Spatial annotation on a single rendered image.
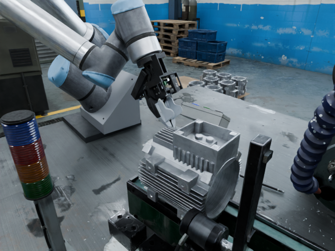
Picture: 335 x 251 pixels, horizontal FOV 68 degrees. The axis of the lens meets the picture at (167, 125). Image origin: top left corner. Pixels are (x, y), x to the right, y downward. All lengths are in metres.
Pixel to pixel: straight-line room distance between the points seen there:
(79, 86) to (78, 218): 0.63
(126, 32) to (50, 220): 0.51
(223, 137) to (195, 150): 0.10
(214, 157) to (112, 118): 0.80
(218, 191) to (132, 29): 0.49
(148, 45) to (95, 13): 6.94
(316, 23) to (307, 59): 0.75
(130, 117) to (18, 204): 0.63
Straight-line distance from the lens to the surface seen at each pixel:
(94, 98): 1.30
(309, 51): 6.56
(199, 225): 0.51
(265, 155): 0.36
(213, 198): 0.71
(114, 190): 0.96
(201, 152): 0.55
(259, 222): 0.71
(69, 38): 0.83
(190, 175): 0.56
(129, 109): 1.28
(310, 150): 0.27
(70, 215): 0.91
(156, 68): 0.69
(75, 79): 1.25
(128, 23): 0.71
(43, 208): 0.67
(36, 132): 0.56
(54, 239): 0.74
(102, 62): 0.79
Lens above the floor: 1.42
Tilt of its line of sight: 27 degrees down
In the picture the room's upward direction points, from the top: straight up
